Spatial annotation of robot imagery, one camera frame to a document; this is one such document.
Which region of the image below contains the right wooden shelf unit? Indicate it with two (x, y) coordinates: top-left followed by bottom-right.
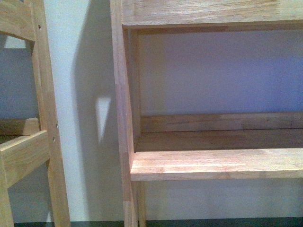
(110, 0), (303, 227)

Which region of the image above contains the wooden shelf unit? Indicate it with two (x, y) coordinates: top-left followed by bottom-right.
(0, 0), (71, 227)
(110, 0), (303, 227)

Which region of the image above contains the left wooden shelf unit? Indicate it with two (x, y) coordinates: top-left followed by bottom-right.
(0, 0), (71, 227)

